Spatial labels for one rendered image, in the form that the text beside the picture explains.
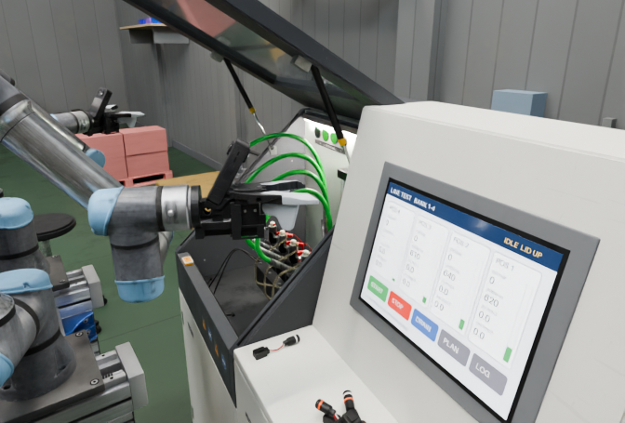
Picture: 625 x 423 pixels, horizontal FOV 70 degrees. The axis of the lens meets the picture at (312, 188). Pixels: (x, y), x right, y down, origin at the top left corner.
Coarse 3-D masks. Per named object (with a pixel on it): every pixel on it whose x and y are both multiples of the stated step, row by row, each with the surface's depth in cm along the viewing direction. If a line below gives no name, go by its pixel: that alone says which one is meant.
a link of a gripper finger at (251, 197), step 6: (246, 192) 70; (252, 192) 70; (258, 192) 70; (240, 198) 70; (246, 198) 69; (252, 198) 69; (258, 198) 69; (264, 198) 68; (270, 198) 68; (276, 198) 68; (276, 204) 68; (282, 204) 68
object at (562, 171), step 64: (384, 128) 99; (448, 128) 83; (512, 128) 78; (576, 128) 78; (512, 192) 70; (576, 192) 62; (320, 320) 115; (576, 320) 60; (384, 384) 92; (576, 384) 60
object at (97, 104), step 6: (102, 90) 157; (108, 90) 157; (96, 96) 158; (102, 96) 157; (108, 96) 158; (96, 102) 157; (102, 102) 156; (90, 108) 157; (96, 108) 156; (102, 108) 157; (96, 114) 156
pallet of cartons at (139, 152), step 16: (128, 128) 563; (144, 128) 563; (160, 128) 563; (96, 144) 514; (112, 144) 525; (128, 144) 538; (144, 144) 549; (160, 144) 561; (112, 160) 529; (128, 160) 544; (144, 160) 555; (160, 160) 567; (112, 176) 534; (128, 176) 549; (144, 176) 558
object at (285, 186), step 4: (284, 180) 81; (288, 180) 81; (292, 180) 81; (296, 180) 81; (264, 184) 78; (268, 184) 78; (272, 184) 78; (276, 184) 78; (280, 184) 79; (284, 184) 80; (288, 184) 80; (292, 184) 81; (296, 184) 81; (300, 184) 82; (304, 184) 83; (268, 188) 78; (272, 188) 78; (276, 188) 78; (280, 188) 79; (284, 188) 80; (288, 188) 80; (292, 188) 81; (296, 188) 82; (300, 188) 82
